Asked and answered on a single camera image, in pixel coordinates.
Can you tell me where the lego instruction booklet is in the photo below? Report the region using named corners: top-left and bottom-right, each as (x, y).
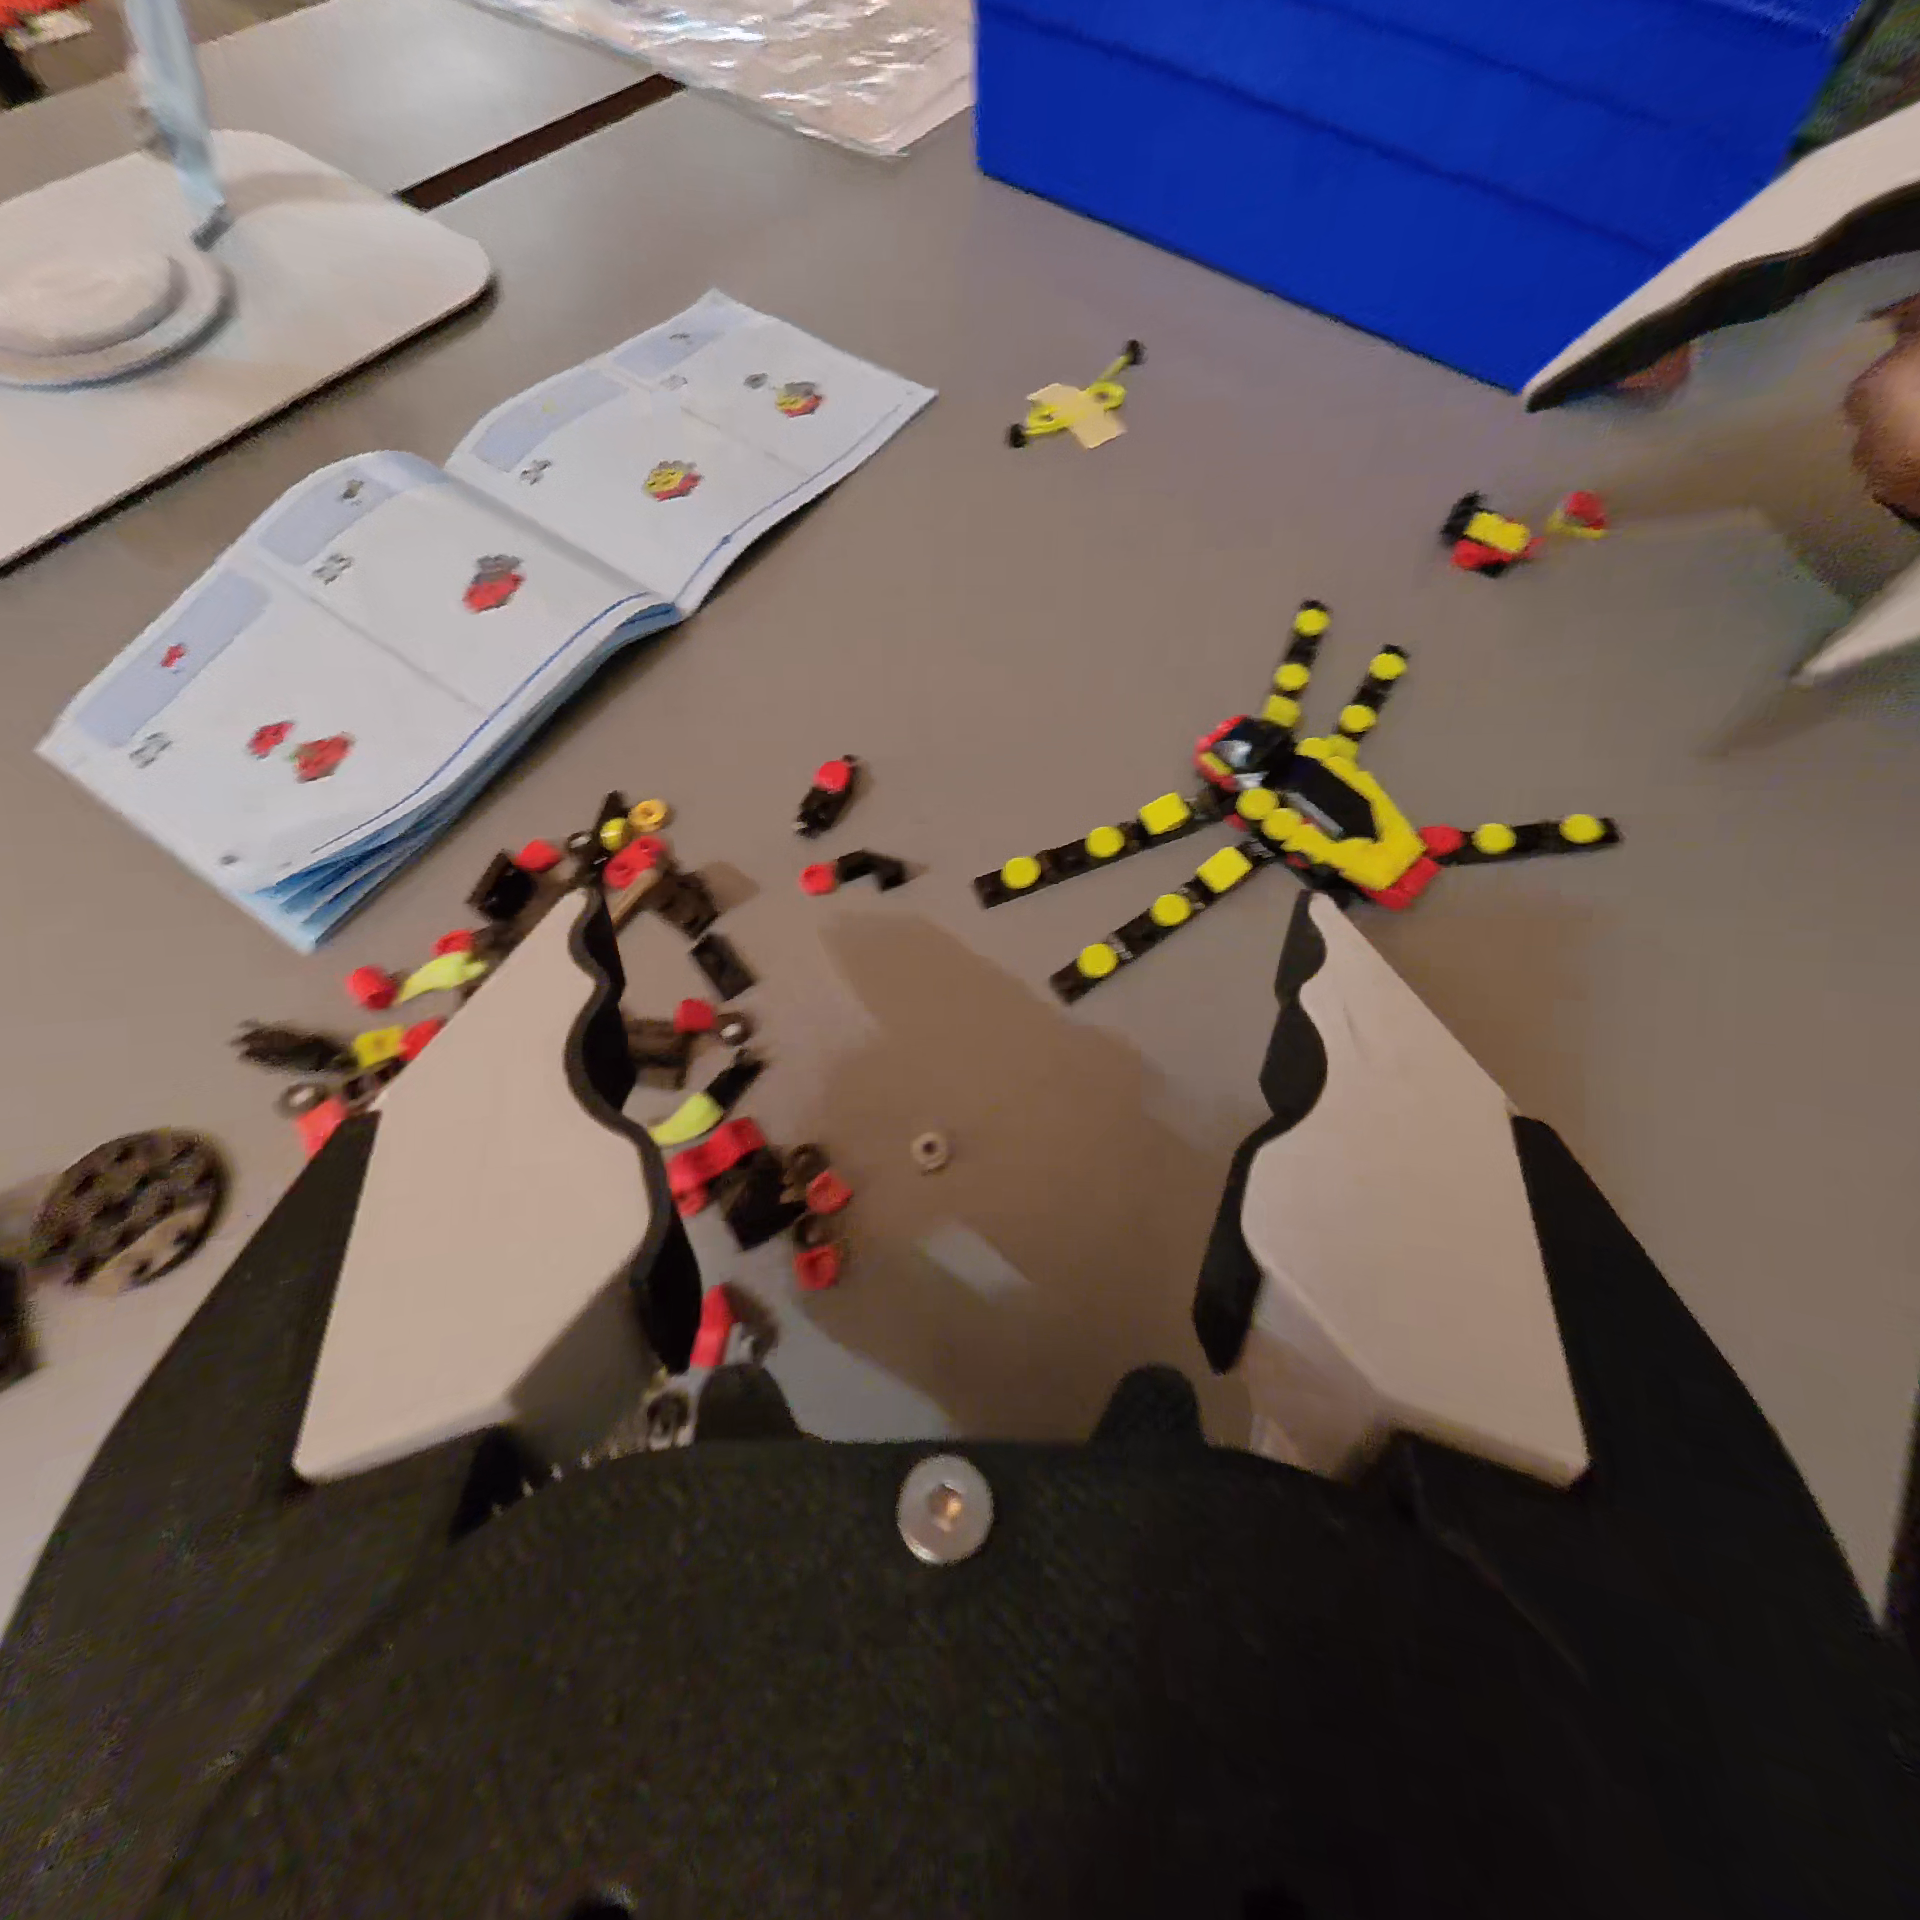
top-left (36, 288), bottom-right (939, 958)

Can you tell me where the neon yellow elastic cord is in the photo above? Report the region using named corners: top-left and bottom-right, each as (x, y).
top-left (1006, 338), bottom-right (1146, 447)

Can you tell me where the pile of lego pieces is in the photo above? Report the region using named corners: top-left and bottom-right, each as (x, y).
top-left (232, 787), bottom-right (857, 1448)

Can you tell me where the person's right hand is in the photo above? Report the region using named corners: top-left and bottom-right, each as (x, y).
top-left (1843, 293), bottom-right (1920, 530)

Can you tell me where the white document stand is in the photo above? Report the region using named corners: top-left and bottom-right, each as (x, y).
top-left (0, 0), bottom-right (497, 576)

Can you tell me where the black round lego plate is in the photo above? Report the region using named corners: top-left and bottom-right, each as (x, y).
top-left (31, 1127), bottom-right (234, 1295)

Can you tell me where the clear plastic document sleeve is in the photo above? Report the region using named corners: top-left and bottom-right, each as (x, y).
top-left (479, 0), bottom-right (980, 159)

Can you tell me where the blue plastic bin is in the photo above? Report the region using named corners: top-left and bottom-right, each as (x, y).
top-left (972, 0), bottom-right (1871, 396)

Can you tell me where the black yellow red lego assembly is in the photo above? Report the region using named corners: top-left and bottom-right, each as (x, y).
top-left (1441, 490), bottom-right (1538, 576)

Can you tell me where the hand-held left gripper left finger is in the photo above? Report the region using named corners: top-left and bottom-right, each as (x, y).
top-left (288, 887), bottom-right (706, 1488)

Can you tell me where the yellow black lego spider model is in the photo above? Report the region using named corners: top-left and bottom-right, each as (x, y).
top-left (972, 598), bottom-right (1625, 1007)

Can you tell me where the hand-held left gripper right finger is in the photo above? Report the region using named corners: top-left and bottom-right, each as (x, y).
top-left (1188, 890), bottom-right (1594, 1490)

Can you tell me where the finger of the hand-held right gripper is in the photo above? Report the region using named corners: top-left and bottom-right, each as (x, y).
top-left (1520, 106), bottom-right (1920, 416)
top-left (1790, 556), bottom-right (1920, 688)

